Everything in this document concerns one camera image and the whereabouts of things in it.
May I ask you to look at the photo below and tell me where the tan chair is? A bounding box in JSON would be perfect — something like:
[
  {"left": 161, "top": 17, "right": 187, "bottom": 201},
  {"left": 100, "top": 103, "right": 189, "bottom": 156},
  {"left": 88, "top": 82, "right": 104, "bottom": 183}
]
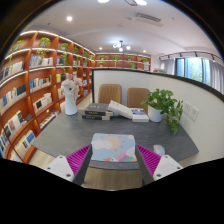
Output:
[
  {"left": 98, "top": 84, "right": 122, "bottom": 104},
  {"left": 127, "top": 87, "right": 149, "bottom": 112}
]

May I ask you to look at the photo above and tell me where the grey window curtain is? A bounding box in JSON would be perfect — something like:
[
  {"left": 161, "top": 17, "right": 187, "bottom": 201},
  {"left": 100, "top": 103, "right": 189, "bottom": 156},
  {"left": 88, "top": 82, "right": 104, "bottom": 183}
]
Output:
[{"left": 210, "top": 61, "right": 224, "bottom": 95}]

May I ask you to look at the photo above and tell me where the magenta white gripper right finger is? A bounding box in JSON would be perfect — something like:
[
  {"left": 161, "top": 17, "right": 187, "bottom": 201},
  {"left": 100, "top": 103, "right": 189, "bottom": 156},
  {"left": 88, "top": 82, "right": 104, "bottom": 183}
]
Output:
[{"left": 135, "top": 145, "right": 182, "bottom": 185}]

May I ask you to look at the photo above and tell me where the right tan chair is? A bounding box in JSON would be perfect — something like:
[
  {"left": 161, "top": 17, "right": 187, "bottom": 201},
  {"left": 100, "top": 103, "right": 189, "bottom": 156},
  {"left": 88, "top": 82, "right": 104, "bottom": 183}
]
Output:
[{"left": 127, "top": 87, "right": 149, "bottom": 112}]

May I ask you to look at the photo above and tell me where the dark bottom stacked book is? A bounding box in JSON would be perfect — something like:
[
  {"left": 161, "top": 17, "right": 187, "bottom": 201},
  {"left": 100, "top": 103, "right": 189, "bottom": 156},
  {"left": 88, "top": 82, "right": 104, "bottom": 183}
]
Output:
[{"left": 82, "top": 114, "right": 110, "bottom": 121}]

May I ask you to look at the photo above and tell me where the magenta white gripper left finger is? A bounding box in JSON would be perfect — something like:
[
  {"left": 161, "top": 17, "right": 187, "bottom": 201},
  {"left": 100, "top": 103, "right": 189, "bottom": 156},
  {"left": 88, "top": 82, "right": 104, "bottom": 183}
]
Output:
[{"left": 45, "top": 145, "right": 92, "bottom": 186}]

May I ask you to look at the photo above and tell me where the left tan chair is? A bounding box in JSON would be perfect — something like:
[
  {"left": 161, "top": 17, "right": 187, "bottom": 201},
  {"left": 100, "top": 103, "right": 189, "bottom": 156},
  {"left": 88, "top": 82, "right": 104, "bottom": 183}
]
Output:
[{"left": 98, "top": 84, "right": 122, "bottom": 104}]

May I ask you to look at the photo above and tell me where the white computer mouse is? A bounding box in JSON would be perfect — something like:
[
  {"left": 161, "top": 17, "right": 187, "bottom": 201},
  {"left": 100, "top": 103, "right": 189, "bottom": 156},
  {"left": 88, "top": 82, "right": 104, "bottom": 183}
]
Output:
[{"left": 153, "top": 145, "right": 165, "bottom": 156}]

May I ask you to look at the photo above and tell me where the white blue book stack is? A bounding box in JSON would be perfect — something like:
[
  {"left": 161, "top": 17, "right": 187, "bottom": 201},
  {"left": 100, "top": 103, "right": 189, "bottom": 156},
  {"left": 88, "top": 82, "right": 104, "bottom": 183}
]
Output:
[{"left": 131, "top": 108, "right": 149, "bottom": 122}]

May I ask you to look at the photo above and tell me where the orange wooden bookshelf wall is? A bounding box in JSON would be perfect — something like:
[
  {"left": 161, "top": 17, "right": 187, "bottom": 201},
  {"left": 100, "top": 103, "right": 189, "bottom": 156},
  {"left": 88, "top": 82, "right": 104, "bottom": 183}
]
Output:
[{"left": 0, "top": 30, "right": 151, "bottom": 163}]

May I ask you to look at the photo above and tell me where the pastel cloud-print mouse pad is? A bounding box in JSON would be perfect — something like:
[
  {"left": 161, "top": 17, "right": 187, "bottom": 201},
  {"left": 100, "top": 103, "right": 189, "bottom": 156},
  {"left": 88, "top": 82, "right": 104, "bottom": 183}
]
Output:
[{"left": 91, "top": 133, "right": 137, "bottom": 162}]

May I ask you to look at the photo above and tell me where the dark stacked book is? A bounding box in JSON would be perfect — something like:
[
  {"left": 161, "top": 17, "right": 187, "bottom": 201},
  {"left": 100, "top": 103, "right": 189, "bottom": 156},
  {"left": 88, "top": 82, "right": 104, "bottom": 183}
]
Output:
[
  {"left": 84, "top": 103, "right": 113, "bottom": 116},
  {"left": 82, "top": 114, "right": 110, "bottom": 121}
]

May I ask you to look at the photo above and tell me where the white wall socket pair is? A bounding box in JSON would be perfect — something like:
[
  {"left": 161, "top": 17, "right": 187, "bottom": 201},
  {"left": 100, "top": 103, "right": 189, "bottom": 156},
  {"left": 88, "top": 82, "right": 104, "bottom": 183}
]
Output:
[{"left": 184, "top": 101, "right": 199, "bottom": 121}]

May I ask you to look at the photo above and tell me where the potted green ivy plant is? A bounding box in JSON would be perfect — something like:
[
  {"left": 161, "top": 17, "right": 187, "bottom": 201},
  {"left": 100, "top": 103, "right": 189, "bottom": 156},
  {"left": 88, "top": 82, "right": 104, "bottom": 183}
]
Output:
[{"left": 142, "top": 89, "right": 183, "bottom": 134}]

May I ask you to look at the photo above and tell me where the dark top stacked book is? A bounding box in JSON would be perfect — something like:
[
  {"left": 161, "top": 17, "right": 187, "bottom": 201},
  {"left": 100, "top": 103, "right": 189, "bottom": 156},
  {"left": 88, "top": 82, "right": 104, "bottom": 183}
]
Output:
[{"left": 84, "top": 103, "right": 113, "bottom": 116}]

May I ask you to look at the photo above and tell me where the white vase with flowers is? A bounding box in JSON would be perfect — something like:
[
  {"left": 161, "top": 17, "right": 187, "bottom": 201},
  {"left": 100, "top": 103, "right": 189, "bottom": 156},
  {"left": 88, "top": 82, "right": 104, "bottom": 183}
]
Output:
[{"left": 61, "top": 74, "right": 83, "bottom": 116}]

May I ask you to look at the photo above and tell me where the open white book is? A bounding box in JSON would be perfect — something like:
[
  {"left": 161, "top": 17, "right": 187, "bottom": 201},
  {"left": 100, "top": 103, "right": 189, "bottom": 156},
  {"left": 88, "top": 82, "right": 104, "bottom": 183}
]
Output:
[{"left": 108, "top": 100, "right": 132, "bottom": 119}]

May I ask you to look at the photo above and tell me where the ceiling chandelier lamp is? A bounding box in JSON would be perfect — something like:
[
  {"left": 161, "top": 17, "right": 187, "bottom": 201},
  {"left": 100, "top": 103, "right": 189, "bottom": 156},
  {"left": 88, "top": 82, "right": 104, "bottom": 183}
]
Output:
[{"left": 113, "top": 40, "right": 131, "bottom": 52}]

